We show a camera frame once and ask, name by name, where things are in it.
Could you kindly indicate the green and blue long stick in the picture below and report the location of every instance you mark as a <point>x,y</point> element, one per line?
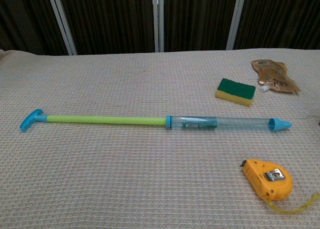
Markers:
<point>100,119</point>

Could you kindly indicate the beige woven tablecloth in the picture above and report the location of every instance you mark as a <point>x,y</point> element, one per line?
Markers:
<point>125,164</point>

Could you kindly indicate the green yellow scrub sponge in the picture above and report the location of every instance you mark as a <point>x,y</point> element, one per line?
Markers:
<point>235,88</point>

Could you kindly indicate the dark pleated screen panel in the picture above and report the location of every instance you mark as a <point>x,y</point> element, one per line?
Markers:
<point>25,19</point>
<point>197,19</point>
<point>107,19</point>
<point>282,16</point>

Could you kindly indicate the brown spouted sauce pouch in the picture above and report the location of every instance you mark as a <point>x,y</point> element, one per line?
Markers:
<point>275,74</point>

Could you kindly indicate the yellow tape measure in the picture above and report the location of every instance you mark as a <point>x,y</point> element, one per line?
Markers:
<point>260,179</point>

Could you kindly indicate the white screen frame post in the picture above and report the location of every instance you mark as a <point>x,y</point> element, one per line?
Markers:
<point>62,24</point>
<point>235,19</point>
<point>158,19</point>

